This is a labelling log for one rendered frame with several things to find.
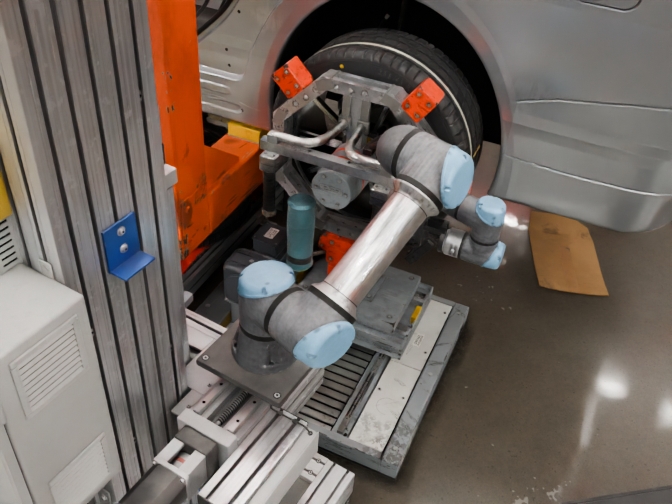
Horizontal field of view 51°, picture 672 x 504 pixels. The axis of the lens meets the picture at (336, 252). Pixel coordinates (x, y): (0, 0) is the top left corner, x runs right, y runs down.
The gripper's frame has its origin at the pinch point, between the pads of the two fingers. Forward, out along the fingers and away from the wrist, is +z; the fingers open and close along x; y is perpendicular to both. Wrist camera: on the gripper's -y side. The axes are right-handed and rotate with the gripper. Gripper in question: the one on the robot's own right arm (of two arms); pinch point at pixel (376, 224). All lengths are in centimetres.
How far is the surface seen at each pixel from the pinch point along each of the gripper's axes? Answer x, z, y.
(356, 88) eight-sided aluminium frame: -20.5, 17.3, 28.1
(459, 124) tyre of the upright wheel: -31.7, -11.1, 19.4
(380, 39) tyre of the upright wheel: -41, 19, 35
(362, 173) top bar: -1.5, 6.2, 14.0
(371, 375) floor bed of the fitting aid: -12, -1, -75
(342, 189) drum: -6.0, 13.3, 3.7
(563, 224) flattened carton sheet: -149, -47, -81
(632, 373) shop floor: -67, -89, -83
